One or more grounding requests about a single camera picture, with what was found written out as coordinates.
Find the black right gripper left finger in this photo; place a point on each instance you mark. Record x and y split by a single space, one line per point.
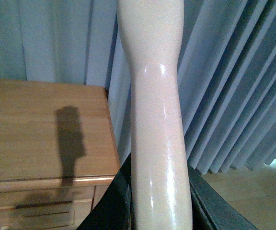
113 211

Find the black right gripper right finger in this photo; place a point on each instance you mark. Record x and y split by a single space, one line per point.
210 210

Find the beige hand brush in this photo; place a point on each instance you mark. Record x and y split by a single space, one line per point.
151 33

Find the wooden nightstand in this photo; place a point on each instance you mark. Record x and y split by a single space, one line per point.
57 153

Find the grey curtain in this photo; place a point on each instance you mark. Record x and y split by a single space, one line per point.
226 69

